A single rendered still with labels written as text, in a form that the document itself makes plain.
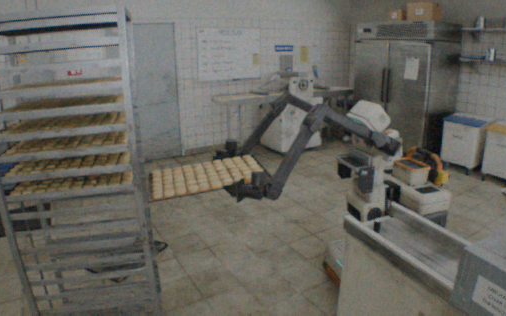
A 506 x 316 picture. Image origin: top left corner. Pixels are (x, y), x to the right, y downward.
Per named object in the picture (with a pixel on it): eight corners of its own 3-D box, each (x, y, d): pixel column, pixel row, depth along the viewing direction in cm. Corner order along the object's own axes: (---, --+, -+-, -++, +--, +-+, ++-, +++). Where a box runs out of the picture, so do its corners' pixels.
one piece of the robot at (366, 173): (355, 176, 226) (357, 144, 219) (379, 192, 201) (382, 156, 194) (333, 179, 222) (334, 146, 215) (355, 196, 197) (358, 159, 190)
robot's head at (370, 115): (373, 114, 212) (360, 97, 206) (394, 121, 193) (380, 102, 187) (357, 131, 213) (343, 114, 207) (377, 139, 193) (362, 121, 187)
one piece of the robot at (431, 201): (391, 241, 270) (403, 139, 244) (437, 279, 220) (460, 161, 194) (354, 249, 262) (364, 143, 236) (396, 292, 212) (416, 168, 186)
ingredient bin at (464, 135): (435, 167, 487) (441, 115, 463) (455, 159, 520) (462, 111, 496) (469, 178, 443) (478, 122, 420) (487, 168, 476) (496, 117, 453)
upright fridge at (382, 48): (449, 157, 530) (463, 24, 466) (416, 168, 486) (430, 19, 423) (382, 138, 645) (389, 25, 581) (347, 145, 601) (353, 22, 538)
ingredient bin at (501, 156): (475, 180, 435) (485, 124, 411) (494, 171, 466) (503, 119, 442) (514, 193, 391) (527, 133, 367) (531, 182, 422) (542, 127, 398)
